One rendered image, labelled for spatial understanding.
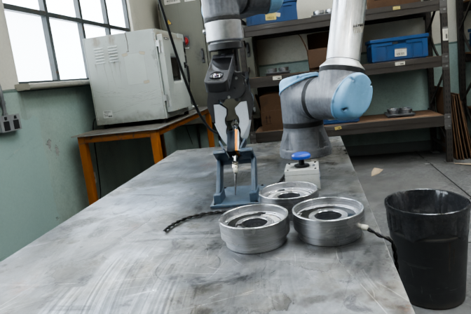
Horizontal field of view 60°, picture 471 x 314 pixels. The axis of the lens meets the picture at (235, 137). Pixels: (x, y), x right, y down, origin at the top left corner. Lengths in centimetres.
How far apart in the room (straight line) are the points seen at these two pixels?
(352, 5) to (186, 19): 361
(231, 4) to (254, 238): 47
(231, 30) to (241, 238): 43
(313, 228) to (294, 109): 59
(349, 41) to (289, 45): 358
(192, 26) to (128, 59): 175
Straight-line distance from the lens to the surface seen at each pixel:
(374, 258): 57
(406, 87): 474
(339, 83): 103
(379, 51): 419
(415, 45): 425
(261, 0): 91
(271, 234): 59
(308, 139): 114
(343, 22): 110
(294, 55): 464
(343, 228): 59
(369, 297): 49
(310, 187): 76
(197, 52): 456
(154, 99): 289
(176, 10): 466
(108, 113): 305
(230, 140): 84
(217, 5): 84
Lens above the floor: 105
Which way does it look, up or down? 9 degrees down
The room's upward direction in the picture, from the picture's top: 7 degrees counter-clockwise
